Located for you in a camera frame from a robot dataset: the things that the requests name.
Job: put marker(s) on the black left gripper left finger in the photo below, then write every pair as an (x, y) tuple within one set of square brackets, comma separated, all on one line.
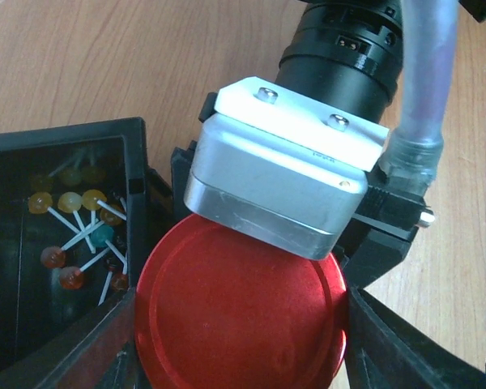
[(96, 351)]

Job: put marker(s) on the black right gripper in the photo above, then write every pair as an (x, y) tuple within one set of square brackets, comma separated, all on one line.
[(380, 234)]

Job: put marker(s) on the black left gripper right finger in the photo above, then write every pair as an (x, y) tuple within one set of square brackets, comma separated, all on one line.
[(386, 351)]

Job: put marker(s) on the red jar lid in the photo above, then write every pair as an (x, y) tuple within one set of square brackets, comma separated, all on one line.
[(217, 309)]

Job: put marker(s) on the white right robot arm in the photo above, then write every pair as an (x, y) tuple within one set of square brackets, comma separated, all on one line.
[(347, 54)]

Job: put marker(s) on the black candy bin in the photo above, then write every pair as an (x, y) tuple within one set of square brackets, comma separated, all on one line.
[(45, 274)]

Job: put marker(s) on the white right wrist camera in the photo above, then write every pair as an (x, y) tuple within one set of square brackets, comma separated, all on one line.
[(281, 167)]

